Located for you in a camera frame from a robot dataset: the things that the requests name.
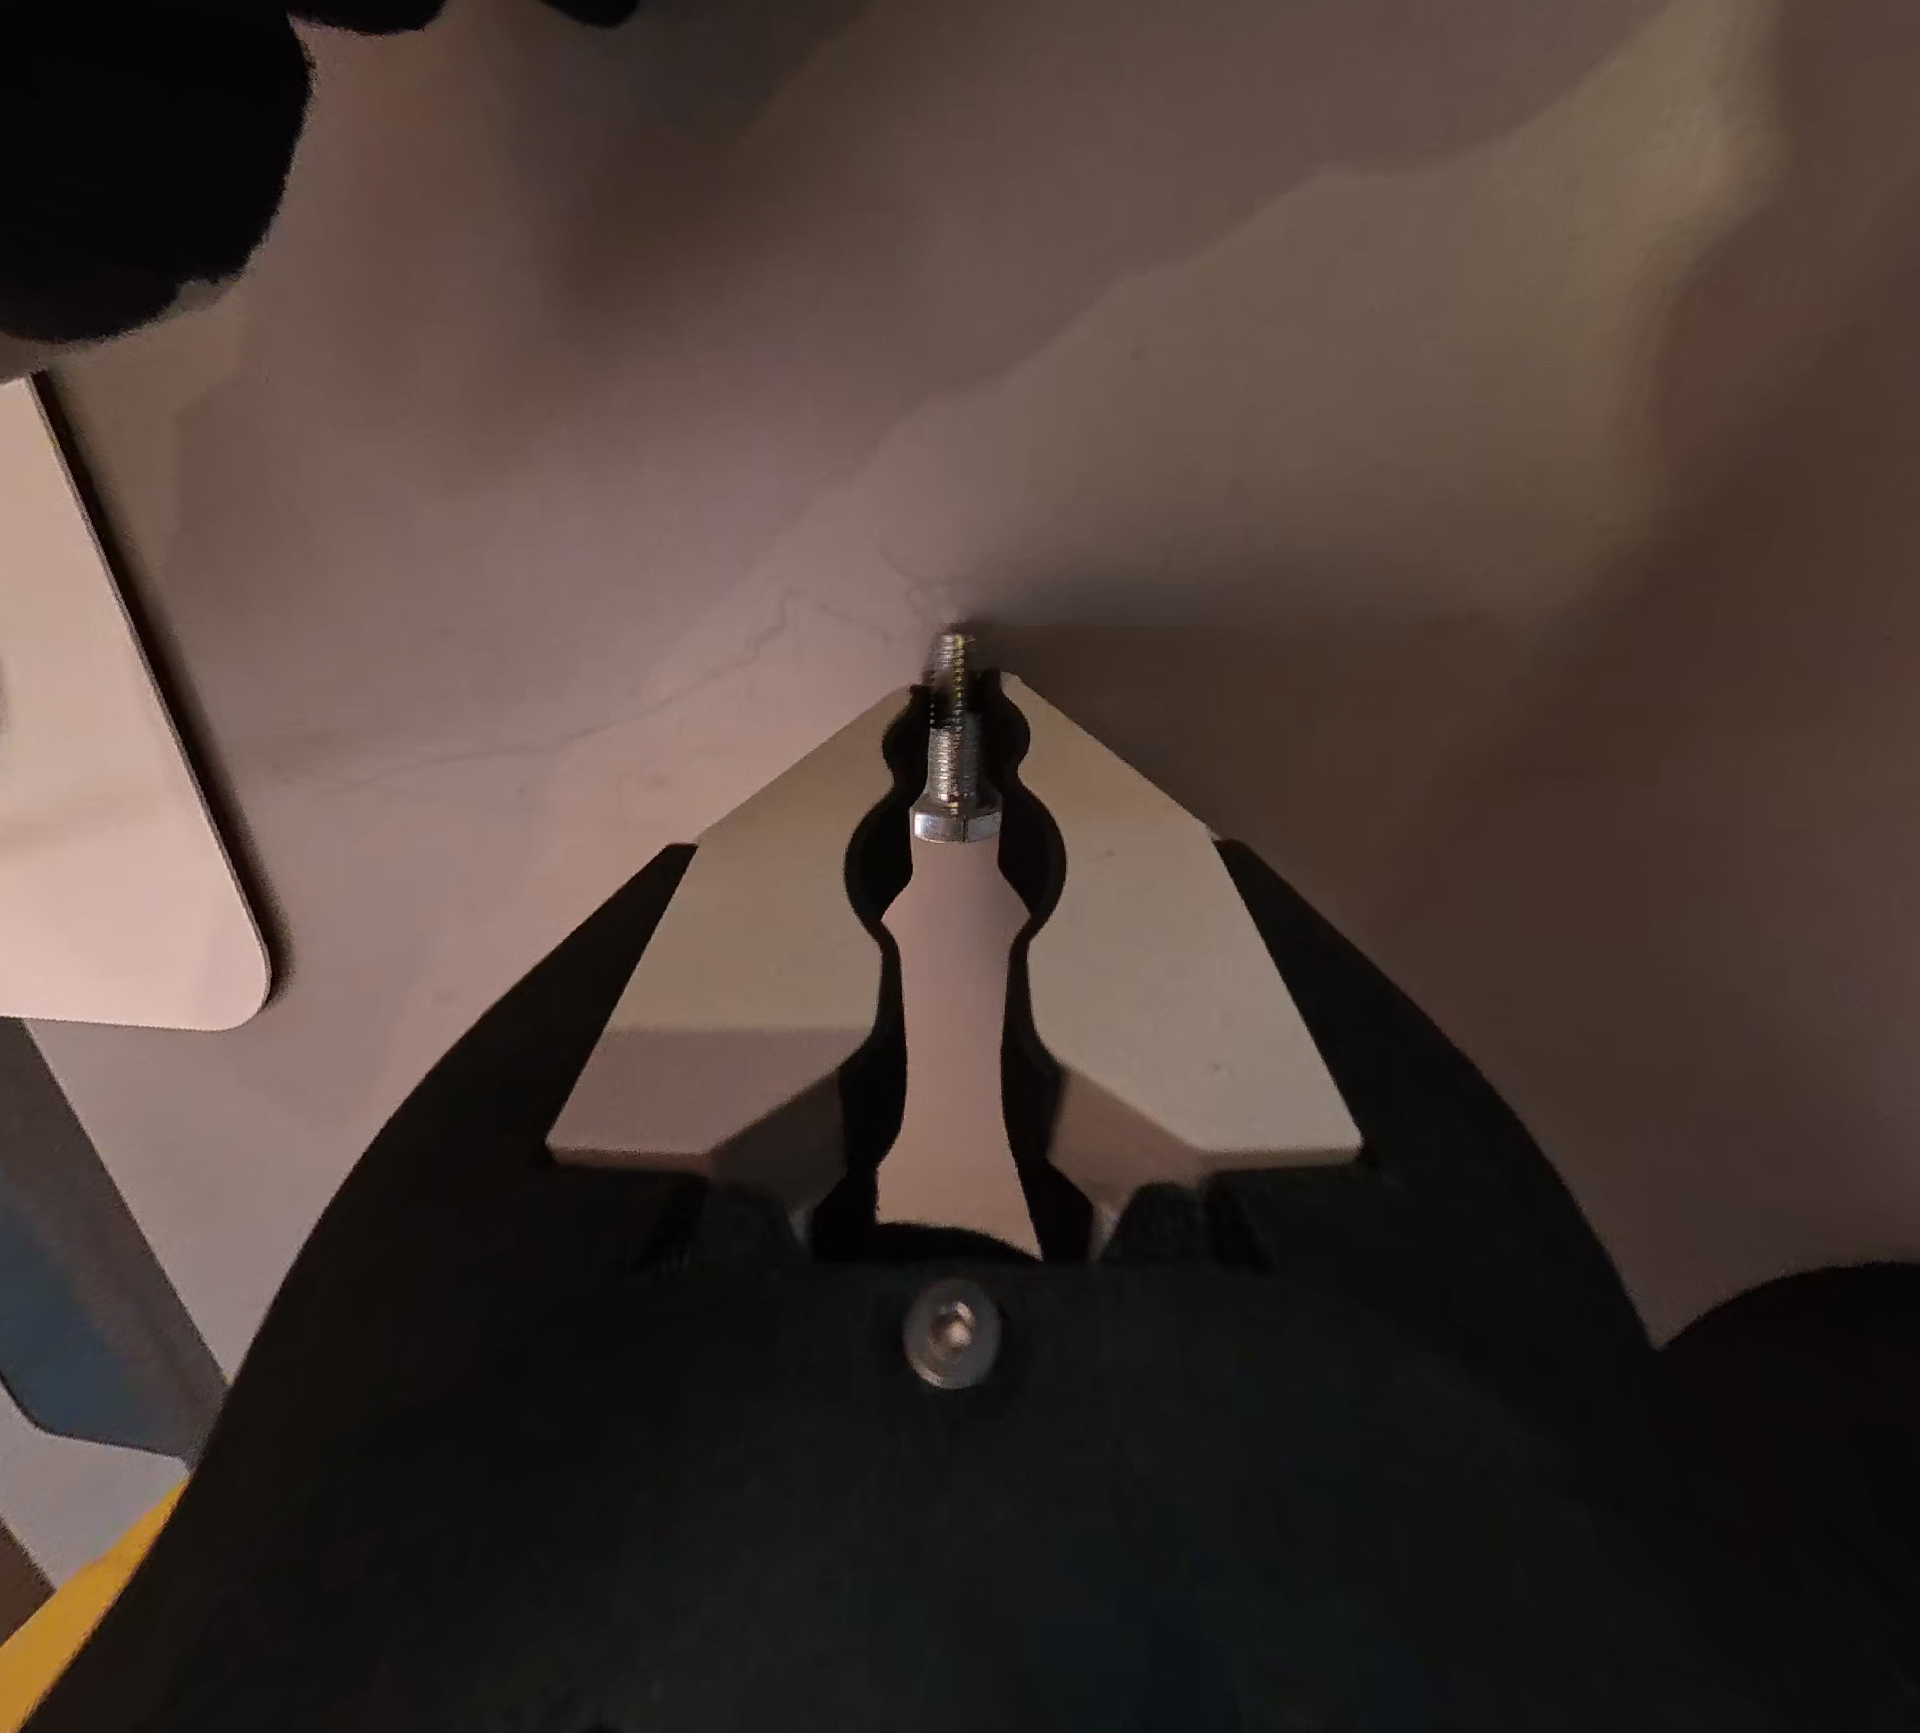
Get yellow plastic bin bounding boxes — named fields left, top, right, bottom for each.
left=0, top=1481, right=194, bottom=1733

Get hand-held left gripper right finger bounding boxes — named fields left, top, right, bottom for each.
left=982, top=671, right=1369, bottom=1263

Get silver hex bolt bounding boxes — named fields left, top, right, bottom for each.
left=904, top=626, right=1009, bottom=850

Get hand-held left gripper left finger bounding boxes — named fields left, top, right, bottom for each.
left=546, top=683, right=920, bottom=1254

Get white stand with wooden board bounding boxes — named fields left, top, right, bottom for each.
left=0, top=370, right=282, bottom=1033

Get black dimpled wrist rest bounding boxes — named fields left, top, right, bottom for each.
left=1651, top=1257, right=1920, bottom=1733

